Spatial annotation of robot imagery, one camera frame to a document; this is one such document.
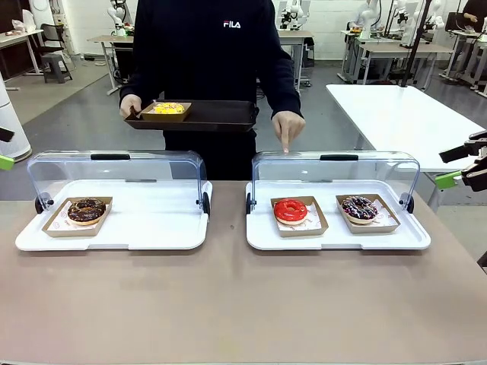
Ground grey plastic stool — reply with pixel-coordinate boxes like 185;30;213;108
40;52;74;84

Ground person's left hand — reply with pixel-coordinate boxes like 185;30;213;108
272;111;306;154

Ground smiley paper under sprinkle donut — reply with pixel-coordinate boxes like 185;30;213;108
340;197;395;228

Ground smiley paper under red donut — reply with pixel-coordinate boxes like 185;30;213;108
275;201;323;231

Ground white side table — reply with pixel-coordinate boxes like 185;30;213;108
326;83;487;212

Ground clear display case lid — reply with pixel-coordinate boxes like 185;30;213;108
251;151;422;214
26;150;208;214

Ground white-legged background desk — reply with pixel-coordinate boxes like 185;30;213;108
0;29;45;91

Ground chocolate donut in paper tray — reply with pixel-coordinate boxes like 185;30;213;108
41;196;113;239

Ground dark brown serving tray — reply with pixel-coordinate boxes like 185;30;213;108
124;100;260;133

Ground yellow glazed donut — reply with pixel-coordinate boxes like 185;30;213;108
152;101;186;115

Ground background person dark clothes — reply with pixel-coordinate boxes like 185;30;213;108
462;0;487;24

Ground person's right forearm black sleeve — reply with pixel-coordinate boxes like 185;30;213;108
119;56;155;102

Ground black camera stand pole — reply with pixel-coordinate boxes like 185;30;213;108
399;0;434;90

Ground person's left forearm black sleeve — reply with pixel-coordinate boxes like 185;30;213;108
262;56;305;119

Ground wood-top background desk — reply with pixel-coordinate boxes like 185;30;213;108
277;30;315;94
340;29;456;90
443;30;487;92
87;34;135;96

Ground white display case base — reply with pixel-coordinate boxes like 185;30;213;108
245;179;432;251
14;179;213;252

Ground chocolate donut with nut crumbs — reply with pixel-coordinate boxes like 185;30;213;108
67;197;107;226

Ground white cylindrical column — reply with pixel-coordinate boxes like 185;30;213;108
0;71;33;163

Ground person's torso black sweatshirt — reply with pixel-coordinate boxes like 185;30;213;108
129;0;298;182

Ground chocolate donut with coloured sprinkles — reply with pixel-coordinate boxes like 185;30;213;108
341;195;379;225

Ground white plastic bag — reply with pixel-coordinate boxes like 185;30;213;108
11;9;36;30

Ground dark sprinkled donut in tray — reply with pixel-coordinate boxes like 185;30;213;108
335;193;402;235

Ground red glazed donut in tray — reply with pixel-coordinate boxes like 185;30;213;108
270;195;329;238

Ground black office chair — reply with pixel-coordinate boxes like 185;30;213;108
39;23;72;56

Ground cardboard tray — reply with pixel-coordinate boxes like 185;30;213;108
140;100;193;122

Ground person's right hand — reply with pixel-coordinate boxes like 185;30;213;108
119;94;145;120

